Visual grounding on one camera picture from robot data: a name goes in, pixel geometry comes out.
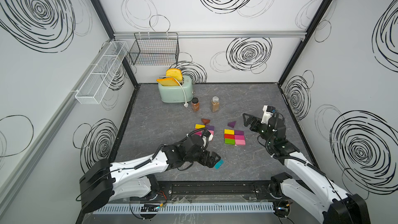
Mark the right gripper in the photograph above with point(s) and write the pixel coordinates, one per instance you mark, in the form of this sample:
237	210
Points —
250	121

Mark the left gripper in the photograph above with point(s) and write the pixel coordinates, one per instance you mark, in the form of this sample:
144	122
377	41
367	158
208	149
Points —
211	163

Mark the purple triangle block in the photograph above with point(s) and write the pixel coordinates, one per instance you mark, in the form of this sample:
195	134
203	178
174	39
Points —
232	124

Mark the teal triangle block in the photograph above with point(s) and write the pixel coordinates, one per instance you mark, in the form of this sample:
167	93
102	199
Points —
218	164

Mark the green block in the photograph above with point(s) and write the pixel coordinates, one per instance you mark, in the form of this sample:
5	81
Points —
229	141

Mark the red block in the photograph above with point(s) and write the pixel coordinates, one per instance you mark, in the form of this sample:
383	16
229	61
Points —
229	136

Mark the brown triangle block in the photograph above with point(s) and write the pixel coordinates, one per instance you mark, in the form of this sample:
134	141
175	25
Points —
205	121

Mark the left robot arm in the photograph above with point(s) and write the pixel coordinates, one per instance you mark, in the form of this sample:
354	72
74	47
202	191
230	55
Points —
106	181

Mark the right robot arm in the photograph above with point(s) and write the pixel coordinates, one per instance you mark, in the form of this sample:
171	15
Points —
323	199

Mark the brown spice jar silver lid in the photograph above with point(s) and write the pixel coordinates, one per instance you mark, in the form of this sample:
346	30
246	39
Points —
215	104

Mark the red pepper spice jar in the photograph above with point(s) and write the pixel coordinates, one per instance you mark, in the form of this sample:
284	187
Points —
195	104

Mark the mint green toaster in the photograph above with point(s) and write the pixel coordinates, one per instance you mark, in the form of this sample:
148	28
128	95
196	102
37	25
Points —
177	94

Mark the front yellow toast slice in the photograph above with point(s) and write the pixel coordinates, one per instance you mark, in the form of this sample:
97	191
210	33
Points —
168	82

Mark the yellow toast slice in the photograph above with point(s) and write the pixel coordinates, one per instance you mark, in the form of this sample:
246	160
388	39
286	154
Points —
175	73
168	82

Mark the back yellow toast slice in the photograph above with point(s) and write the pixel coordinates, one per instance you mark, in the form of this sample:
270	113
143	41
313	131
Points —
175	73

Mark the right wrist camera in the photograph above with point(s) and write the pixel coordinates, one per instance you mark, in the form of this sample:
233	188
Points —
268	112

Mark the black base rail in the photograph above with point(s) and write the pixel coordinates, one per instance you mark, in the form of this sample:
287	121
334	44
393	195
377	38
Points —
257	189

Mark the grey slotted cable duct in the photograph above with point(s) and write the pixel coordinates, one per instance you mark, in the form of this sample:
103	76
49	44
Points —
188	208

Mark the black wire basket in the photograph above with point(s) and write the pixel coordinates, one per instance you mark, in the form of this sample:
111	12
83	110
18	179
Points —
155	49

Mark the white mesh wall shelf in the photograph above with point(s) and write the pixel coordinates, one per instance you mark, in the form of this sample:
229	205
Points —
106	75

